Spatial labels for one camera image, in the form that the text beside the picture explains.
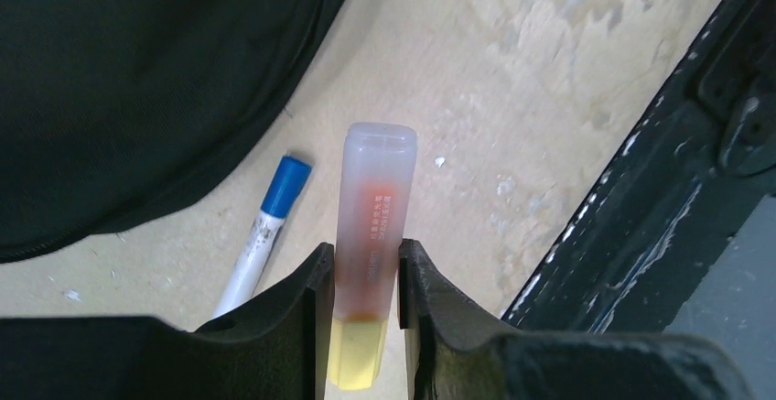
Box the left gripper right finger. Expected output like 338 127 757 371
398 239 753 399

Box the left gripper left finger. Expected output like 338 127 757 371
1 243 334 399

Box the white marker blue cap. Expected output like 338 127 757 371
212 156 312 319

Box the yellow pink highlighter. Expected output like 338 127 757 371
328 122 417 391

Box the black student backpack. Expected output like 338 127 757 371
1 0 345 263

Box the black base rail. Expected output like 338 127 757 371
502 0 775 332

